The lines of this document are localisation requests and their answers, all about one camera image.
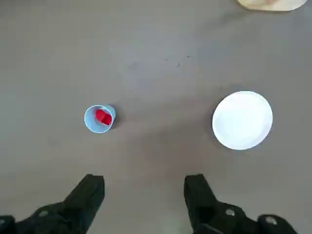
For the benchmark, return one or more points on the red block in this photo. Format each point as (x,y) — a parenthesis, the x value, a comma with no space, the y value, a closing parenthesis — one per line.
(103,117)

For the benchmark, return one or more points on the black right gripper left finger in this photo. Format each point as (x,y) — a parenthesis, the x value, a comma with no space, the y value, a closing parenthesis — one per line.
(80,207)

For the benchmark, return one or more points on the wooden cup rack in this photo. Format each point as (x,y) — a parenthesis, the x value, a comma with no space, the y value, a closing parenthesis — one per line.
(268,5)

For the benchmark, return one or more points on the blue plastic cup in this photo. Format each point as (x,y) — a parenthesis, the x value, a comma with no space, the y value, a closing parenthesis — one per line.
(91,124)

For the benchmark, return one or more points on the pink plate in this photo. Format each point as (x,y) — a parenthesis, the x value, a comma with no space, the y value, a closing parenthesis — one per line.
(242,120)

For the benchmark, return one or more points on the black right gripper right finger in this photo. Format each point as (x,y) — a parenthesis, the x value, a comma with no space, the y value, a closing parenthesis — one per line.
(207,209)

